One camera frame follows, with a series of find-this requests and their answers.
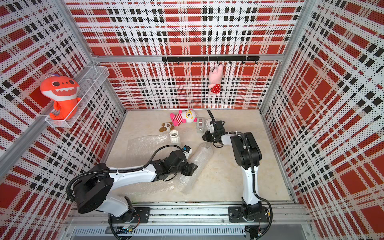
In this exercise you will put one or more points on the pink striped owl plush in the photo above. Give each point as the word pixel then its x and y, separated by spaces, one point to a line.
pixel 186 116

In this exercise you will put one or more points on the black wall hook rail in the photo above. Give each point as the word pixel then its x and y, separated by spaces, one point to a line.
pixel 212 59

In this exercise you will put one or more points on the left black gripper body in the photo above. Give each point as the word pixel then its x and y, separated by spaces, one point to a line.
pixel 184 169

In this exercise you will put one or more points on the clear acrylic wall shelf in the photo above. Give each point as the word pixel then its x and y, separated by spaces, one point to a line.
pixel 90 81

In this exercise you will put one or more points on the brown white dog plush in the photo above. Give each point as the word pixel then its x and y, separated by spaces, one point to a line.
pixel 166 127

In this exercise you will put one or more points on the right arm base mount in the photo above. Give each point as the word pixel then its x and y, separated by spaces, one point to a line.
pixel 238 214

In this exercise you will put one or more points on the aluminium front rail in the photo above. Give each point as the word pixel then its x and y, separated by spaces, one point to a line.
pixel 196 213

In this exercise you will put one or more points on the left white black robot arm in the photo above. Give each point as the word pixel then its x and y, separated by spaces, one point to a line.
pixel 92 191

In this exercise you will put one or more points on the small white ribbed vase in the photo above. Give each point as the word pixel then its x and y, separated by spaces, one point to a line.
pixel 175 138

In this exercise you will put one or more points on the pink pig plush toy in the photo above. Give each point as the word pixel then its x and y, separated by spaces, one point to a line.
pixel 215 79

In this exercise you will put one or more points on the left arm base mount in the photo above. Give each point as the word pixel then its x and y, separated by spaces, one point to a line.
pixel 139 215

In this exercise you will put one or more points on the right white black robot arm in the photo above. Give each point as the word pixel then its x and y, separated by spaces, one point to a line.
pixel 247 155

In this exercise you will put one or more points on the orange shark plush toy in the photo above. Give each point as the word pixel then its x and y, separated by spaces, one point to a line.
pixel 64 92

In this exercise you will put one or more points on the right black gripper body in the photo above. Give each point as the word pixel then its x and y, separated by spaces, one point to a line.
pixel 210 137

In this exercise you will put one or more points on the white square clock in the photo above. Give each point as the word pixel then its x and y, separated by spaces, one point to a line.
pixel 208 120

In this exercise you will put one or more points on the grey tape dispenser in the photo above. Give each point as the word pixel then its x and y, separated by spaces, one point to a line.
pixel 200 125

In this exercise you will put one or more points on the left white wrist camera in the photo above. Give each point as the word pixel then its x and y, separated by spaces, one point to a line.
pixel 187 151

